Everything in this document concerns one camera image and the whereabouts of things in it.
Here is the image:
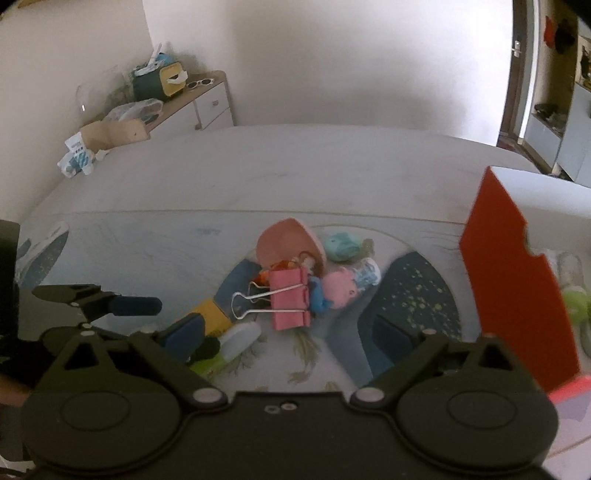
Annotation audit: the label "blue doll figure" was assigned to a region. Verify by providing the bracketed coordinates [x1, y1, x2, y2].
[308, 276, 332, 315]

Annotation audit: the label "pink binder clip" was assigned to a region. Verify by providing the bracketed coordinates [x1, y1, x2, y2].
[230, 268, 313, 331]

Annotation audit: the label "brown door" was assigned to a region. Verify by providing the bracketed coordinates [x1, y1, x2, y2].
[500, 0, 528, 138]

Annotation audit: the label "pink shallow bowl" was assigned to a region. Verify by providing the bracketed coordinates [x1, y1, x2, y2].
[256, 217, 327, 274]

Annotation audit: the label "clear plastic bag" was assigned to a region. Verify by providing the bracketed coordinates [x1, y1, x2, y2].
[104, 98, 164, 124]

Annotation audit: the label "green yellow tissue box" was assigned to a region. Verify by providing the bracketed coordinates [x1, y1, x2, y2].
[131, 53, 183, 101]

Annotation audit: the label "orange red flower toy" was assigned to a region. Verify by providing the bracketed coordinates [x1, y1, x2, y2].
[252, 260, 301, 286]

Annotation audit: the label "white wooden side cabinet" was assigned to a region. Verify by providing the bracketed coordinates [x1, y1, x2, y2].
[145, 70, 235, 140]

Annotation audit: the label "clear bottle green cap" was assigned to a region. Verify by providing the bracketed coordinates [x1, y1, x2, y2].
[188, 322, 262, 379]

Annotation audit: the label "red white cardboard box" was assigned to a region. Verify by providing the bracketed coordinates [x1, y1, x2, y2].
[458, 165, 591, 455]

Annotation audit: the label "brown cardboard box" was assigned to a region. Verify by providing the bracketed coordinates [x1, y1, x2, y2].
[80, 119, 150, 153]

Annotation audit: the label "white sunglasses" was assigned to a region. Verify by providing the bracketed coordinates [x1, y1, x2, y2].
[186, 78, 215, 90]

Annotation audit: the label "small white blue toy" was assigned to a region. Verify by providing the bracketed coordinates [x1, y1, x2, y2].
[353, 257, 382, 292]

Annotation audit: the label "pink pig figurine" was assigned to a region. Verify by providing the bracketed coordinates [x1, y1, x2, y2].
[321, 267, 359, 310]

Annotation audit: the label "yellow rectangular box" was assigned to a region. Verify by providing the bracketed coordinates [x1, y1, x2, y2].
[189, 298, 232, 337]

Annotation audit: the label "blue white packet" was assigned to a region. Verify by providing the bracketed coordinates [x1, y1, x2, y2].
[57, 132, 95, 179]

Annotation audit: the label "teal plush toy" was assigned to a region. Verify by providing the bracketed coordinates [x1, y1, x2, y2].
[322, 232, 362, 263]

